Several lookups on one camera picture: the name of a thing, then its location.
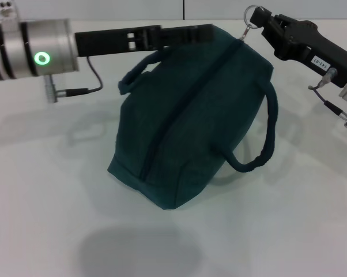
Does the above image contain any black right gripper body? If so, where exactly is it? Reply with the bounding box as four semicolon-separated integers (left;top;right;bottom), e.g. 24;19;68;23
273;19;347;89

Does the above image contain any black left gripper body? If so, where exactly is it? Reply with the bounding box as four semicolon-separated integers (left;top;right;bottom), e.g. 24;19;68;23
74;26;148;58

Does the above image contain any dark teal insulated lunch bag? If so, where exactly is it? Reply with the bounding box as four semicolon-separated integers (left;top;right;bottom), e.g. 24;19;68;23
107;4;279;211

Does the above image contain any left gripper grey cable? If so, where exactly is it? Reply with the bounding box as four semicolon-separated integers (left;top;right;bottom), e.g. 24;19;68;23
65;56;104;95

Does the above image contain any gripper grey cable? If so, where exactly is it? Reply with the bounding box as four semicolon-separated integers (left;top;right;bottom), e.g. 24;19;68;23
307;68;345;117
65;56;104;95

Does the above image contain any right gripper grey cable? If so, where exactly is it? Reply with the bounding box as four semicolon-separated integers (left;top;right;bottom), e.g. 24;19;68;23
307;68;345;117

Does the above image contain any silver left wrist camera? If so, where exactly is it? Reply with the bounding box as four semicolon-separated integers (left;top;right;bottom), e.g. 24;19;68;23
0;0;20;21

